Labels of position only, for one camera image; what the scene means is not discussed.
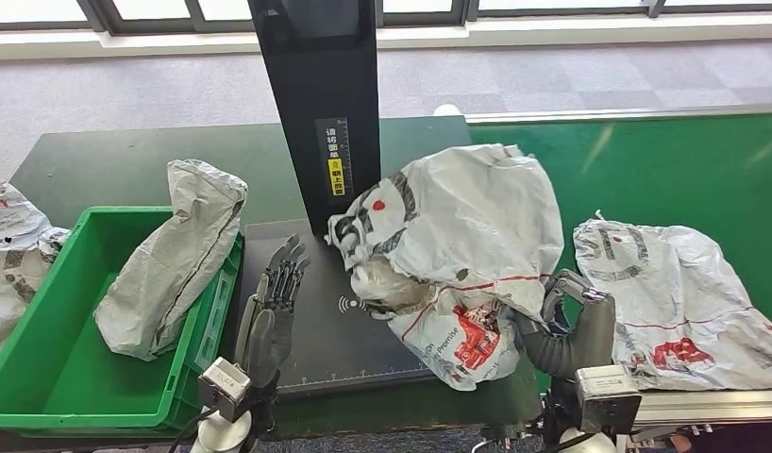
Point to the green plastic crate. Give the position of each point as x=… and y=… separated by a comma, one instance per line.
x=61, y=375

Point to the dark window frame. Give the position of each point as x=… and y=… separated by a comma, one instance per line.
x=161, y=26

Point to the green conveyor belt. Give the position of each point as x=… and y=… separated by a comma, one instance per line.
x=673, y=169

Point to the white parcel bag red print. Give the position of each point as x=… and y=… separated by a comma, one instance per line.
x=673, y=294
x=473, y=212

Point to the thin aluminium conveyor rail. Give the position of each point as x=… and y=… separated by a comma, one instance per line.
x=611, y=114

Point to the plain grey parcel bag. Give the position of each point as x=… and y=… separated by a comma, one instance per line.
x=173, y=262

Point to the black scanner machine column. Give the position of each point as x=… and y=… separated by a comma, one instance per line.
x=323, y=75

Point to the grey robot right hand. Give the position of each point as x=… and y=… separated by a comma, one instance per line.
x=595, y=331

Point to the white window sill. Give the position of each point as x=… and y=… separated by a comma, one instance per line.
x=548, y=30

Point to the black and yellow column label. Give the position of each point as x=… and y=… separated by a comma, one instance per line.
x=336, y=175

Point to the crumpled printed parcel bag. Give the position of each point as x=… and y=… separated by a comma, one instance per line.
x=11, y=216
x=14, y=281

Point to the dark green table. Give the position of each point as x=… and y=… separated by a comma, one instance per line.
x=111, y=169

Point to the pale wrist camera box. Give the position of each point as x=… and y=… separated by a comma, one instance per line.
x=608, y=397
x=223, y=387

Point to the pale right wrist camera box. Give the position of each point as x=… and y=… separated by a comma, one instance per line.
x=608, y=397

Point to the wide aluminium conveyor rail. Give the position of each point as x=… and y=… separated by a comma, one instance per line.
x=717, y=407

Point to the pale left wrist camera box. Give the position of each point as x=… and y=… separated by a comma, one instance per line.
x=223, y=387

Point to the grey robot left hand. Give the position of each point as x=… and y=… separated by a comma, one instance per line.
x=270, y=344

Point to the black scanner base plate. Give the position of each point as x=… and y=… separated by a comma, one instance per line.
x=323, y=350

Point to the white round conveyor cap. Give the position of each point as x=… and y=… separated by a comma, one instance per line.
x=446, y=110

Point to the metal conveyor support bracket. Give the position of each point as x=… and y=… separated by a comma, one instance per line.
x=661, y=437

